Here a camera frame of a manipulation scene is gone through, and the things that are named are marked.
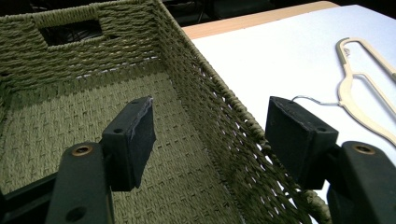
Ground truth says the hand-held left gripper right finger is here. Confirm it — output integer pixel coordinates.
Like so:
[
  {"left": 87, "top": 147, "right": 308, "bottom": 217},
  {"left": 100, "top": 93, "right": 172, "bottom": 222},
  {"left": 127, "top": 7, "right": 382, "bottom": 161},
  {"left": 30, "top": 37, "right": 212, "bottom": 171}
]
[{"left": 264, "top": 95, "right": 396, "bottom": 224}]

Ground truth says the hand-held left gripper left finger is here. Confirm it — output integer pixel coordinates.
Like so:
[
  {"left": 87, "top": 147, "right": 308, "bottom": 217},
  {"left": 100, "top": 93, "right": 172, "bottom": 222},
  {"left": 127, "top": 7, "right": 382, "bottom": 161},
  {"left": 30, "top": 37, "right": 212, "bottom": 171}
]
[{"left": 45, "top": 95, "right": 157, "bottom": 224}]

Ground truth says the cream clothes hanger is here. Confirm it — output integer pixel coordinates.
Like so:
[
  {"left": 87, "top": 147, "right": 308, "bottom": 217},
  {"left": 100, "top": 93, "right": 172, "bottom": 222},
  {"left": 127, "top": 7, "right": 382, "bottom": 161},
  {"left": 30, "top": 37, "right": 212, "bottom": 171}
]
[{"left": 291, "top": 36, "right": 396, "bottom": 147}]

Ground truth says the green woven rope basket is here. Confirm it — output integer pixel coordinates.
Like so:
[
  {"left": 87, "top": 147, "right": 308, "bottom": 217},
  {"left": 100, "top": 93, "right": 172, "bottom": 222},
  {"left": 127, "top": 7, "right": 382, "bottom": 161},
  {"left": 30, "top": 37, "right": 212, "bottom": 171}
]
[{"left": 0, "top": 0, "right": 332, "bottom": 224}]

